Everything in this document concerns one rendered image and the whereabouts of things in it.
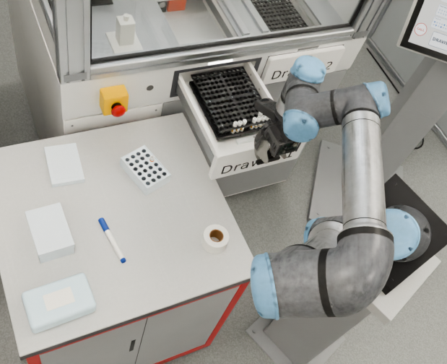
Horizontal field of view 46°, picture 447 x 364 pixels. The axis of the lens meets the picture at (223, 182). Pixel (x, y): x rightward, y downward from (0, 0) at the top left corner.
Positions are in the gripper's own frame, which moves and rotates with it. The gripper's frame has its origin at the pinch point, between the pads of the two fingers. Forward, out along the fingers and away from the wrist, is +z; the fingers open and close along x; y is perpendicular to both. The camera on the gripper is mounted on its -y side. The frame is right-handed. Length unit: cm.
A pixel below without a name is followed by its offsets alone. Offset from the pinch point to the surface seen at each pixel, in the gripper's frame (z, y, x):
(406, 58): 76, -85, 162
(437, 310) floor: 91, 47, 95
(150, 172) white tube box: 10.9, -8.8, -28.8
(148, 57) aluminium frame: -8.6, -33.0, -22.9
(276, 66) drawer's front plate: 0.6, -30.4, 20.1
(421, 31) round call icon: -11, -25, 69
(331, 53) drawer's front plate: -1, -30, 41
